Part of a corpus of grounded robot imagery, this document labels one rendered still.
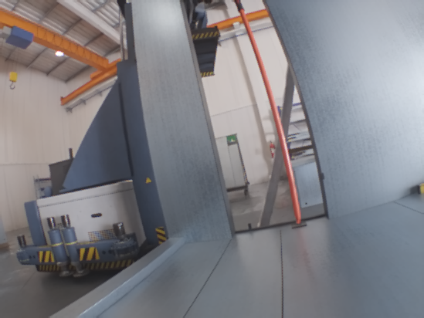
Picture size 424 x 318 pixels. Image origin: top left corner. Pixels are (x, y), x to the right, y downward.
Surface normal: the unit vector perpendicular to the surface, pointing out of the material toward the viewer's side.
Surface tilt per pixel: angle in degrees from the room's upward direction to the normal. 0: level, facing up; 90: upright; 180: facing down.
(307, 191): 90
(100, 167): 90
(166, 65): 90
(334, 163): 90
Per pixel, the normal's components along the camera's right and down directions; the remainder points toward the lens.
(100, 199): 0.05, -0.07
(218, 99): -0.28, 0.00
